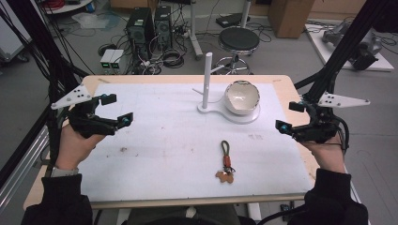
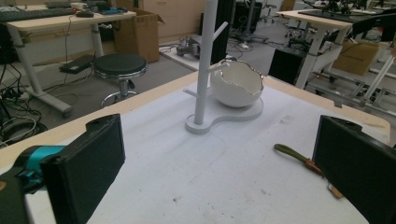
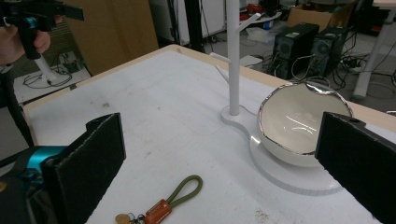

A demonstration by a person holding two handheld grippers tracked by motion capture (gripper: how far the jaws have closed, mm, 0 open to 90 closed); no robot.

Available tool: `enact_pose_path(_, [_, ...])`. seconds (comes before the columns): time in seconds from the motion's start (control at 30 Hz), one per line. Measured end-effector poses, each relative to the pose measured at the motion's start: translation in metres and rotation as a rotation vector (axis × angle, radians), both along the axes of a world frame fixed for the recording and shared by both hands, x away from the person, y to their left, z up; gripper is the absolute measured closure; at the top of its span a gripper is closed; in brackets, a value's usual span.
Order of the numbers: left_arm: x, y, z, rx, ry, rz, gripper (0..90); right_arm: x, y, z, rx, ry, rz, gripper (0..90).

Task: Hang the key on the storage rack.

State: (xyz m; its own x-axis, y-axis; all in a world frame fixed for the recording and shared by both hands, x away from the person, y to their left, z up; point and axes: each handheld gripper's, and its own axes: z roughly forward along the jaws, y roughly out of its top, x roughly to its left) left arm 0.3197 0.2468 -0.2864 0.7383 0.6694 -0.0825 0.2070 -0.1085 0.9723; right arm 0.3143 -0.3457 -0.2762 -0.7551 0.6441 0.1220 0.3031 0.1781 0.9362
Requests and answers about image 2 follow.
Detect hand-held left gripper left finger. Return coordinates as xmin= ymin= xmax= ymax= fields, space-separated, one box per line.
xmin=40 ymin=113 xmax=126 ymax=224

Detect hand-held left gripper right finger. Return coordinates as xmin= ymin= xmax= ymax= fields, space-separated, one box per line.
xmin=312 ymin=115 xmax=396 ymax=224

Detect white table cover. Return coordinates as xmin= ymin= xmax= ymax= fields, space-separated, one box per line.
xmin=24 ymin=82 xmax=390 ymax=224

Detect black flat device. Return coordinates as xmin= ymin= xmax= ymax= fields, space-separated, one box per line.
xmin=59 ymin=54 xmax=96 ymax=75

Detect closed cardboard box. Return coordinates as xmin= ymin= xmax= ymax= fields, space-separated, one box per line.
xmin=332 ymin=40 xmax=379 ymax=77

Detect black round stool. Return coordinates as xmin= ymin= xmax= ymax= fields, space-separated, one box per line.
xmin=92 ymin=51 xmax=149 ymax=109

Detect black box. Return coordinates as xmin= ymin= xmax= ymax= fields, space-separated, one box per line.
xmin=268 ymin=46 xmax=307 ymax=86

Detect white eggshell-shaped bowl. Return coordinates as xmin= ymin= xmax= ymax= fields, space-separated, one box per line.
xmin=209 ymin=60 xmax=265 ymax=109

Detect open cardboard box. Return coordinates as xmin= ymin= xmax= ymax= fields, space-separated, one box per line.
xmin=113 ymin=8 xmax=164 ymax=63

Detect white-legged wooden desk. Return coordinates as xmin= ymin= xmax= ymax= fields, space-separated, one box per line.
xmin=276 ymin=8 xmax=354 ymax=90
xmin=0 ymin=8 xmax=137 ymax=119

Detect black computer mouse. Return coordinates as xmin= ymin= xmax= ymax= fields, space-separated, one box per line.
xmin=75 ymin=10 xmax=95 ymax=19

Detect white peg stand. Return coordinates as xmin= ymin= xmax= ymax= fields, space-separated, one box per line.
xmin=182 ymin=0 xmax=264 ymax=135

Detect grey machine on floor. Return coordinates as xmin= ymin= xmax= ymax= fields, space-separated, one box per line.
xmin=177 ymin=35 xmax=202 ymax=59

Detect dark keyboard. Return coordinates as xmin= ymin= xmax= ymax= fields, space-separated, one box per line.
xmin=0 ymin=8 xmax=76 ymax=22

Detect grey pole stand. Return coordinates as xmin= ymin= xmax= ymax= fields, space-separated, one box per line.
xmin=230 ymin=0 xmax=269 ymax=43

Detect light wooden cabinet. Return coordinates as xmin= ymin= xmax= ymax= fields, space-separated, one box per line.
xmin=138 ymin=0 xmax=206 ymax=43

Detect black tall tower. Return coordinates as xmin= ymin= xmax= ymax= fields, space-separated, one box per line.
xmin=211 ymin=0 xmax=236 ymax=64

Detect tangle of floor cables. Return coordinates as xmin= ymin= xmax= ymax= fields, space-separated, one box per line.
xmin=0 ymin=64 xmax=48 ymax=147

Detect white metal frame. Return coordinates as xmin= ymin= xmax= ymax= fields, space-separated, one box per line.
xmin=306 ymin=55 xmax=396 ymax=118

